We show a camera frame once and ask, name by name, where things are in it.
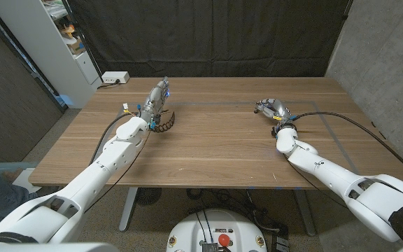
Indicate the white power strip box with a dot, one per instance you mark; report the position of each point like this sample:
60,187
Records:
115,77

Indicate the grey table leg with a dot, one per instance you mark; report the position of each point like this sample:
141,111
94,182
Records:
128,210
304,210

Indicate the white shelf cabinet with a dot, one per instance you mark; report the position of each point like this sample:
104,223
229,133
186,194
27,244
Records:
47,52

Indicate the black round floor fan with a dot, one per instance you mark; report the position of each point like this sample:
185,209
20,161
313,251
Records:
148,196

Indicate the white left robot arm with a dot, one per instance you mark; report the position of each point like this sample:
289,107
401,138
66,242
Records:
107,164

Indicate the white robot torso base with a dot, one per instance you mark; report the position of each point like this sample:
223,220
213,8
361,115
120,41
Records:
215,224

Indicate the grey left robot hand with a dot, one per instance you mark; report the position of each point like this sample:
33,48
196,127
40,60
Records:
154,101

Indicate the orange toy figure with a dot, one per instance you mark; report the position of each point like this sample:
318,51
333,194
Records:
69,31

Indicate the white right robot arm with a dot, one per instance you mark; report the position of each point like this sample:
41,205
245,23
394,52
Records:
327,171

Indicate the red emergency stop button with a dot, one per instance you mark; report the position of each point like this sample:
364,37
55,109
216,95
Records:
224,239

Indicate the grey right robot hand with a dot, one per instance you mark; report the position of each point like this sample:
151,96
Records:
278,108

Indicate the black curtain backdrop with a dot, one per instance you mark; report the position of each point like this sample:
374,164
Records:
208,35

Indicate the cardboard box on shelf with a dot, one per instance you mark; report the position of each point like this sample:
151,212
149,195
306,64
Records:
77,45

